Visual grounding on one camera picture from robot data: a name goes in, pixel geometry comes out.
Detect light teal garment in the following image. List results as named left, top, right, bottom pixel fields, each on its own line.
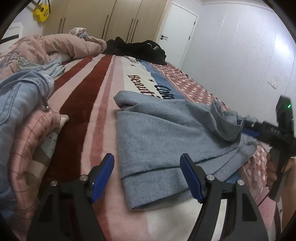
left=17, top=57, right=66, bottom=80

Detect pink quilt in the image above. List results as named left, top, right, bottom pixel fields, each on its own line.
left=1, top=34, right=107, bottom=80

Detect white door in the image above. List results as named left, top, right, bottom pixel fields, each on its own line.
left=158, top=3, right=198, bottom=68

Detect white air conditioner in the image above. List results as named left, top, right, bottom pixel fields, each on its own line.
left=1, top=22, right=23, bottom=49

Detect blue denim garment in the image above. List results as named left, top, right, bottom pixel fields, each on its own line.
left=1, top=70, right=54, bottom=220

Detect right hand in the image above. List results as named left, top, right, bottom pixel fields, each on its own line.
left=265, top=148, right=296, bottom=188

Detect black clothes pile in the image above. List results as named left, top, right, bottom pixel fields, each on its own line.
left=103, top=37, right=167, bottom=66

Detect pink plaid garment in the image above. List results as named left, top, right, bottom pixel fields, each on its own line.
left=6, top=108, right=70, bottom=218

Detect yellow ukulele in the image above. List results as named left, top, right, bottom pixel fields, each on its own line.
left=31, top=1, right=51, bottom=23

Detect striped dotted bed blanket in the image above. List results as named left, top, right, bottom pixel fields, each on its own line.
left=14, top=53, right=278, bottom=241

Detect grey-blue pants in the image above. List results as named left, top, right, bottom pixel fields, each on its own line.
left=114, top=91, right=258, bottom=210

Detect beige wardrobe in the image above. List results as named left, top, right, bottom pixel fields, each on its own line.
left=43, top=0, right=167, bottom=43

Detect wall switch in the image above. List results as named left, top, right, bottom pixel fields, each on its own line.
left=267, top=78, right=278, bottom=89

